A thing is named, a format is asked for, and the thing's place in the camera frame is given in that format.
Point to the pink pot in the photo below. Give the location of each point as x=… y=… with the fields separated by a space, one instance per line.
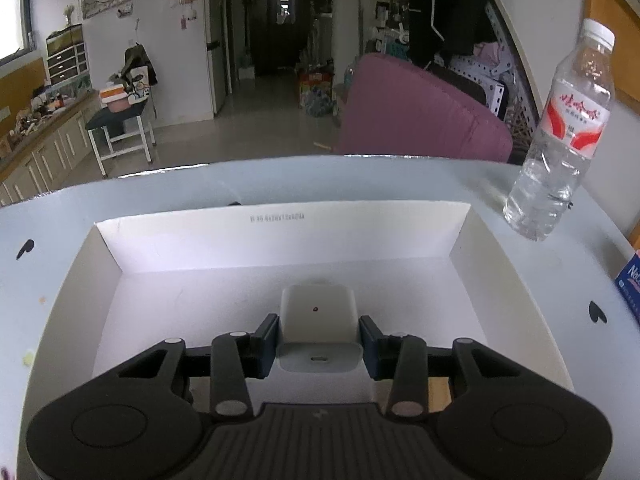
x=115 y=100

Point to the glass fish tank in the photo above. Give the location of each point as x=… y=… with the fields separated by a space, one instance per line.
x=65 y=37

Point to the pile of counter clutter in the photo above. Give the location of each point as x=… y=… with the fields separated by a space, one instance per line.
x=45 y=107

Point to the white cardboard box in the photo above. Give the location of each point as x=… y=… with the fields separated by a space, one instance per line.
x=300 y=250

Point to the white charger cube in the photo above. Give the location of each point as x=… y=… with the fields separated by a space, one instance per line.
x=317 y=310

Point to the window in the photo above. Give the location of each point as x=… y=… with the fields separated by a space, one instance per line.
x=12 y=25

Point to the plastic drawer unit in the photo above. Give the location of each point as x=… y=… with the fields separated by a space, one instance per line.
x=67 y=65

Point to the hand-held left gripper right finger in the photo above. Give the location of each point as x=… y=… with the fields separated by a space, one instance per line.
x=368 y=347

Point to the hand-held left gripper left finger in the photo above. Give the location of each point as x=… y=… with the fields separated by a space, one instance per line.
x=267 y=345

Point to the cream counter cabinet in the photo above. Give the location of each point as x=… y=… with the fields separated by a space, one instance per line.
x=45 y=155

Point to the black jacket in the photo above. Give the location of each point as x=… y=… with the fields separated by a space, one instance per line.
x=450 y=5

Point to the pink chair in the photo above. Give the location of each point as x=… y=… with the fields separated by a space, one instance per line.
x=415 y=110

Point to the blue white packet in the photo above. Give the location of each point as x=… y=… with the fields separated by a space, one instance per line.
x=630 y=285

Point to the clear water bottle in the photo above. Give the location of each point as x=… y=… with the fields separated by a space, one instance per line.
x=560 y=160

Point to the small black table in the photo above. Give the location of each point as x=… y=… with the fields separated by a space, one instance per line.
x=120 y=120

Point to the white perforated metal rack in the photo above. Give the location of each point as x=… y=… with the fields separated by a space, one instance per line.
x=492 y=85

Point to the colourful floor box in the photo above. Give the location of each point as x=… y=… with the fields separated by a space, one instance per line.
x=316 y=87

